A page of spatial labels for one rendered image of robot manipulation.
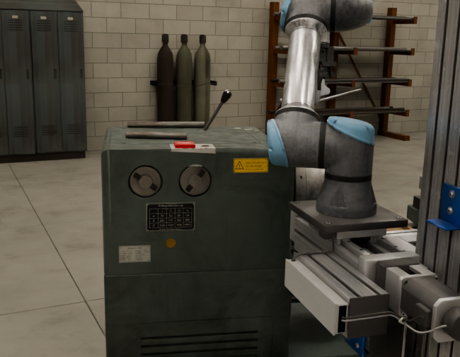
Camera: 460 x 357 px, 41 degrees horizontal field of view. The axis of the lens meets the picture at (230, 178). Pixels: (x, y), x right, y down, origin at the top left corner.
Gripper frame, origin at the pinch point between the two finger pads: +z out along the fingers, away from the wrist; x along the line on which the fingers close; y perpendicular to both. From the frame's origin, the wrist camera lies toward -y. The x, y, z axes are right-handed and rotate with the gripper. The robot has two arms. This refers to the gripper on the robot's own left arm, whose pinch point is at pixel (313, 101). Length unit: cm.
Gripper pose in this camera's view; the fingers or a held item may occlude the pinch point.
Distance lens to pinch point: 223.1
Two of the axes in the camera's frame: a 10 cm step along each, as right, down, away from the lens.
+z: 0.1, 10.0, 0.5
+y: 9.2, -0.3, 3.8
